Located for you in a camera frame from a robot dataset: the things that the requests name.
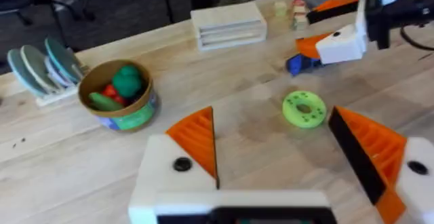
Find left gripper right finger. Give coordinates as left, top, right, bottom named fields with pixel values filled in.
left=328, top=105, right=434, bottom=224

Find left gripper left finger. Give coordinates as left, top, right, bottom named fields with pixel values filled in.
left=127, top=105, right=220, bottom=224

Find blue electric screwdriver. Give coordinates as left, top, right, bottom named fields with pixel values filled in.
left=285, top=53, right=323, bottom=77

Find small toy blocks heap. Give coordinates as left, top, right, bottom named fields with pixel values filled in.
left=273, top=0, right=310, bottom=32

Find green disc with holes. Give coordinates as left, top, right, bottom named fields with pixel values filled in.
left=281, top=90, right=328, bottom=130

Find round tub of toys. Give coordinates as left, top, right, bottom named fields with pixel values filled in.
left=77, top=58, right=158, bottom=132

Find white stacked flat boxes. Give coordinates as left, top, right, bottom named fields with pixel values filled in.
left=190, top=1, right=268, bottom=52

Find white plate rack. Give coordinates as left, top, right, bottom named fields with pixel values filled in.
left=35, top=83, right=81, bottom=108

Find small white plate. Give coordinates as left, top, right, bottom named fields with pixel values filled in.
left=43, top=56, right=74, bottom=88

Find teal round plate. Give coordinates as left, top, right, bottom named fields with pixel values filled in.
left=44, top=36, right=85, bottom=84
left=6, top=48, right=47, bottom=98
left=19, top=44, right=61, bottom=94

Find dark office chair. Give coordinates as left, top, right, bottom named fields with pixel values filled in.
left=0, top=0, right=36, bottom=27

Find black cable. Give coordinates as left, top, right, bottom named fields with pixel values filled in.
left=399, top=25, right=434, bottom=52

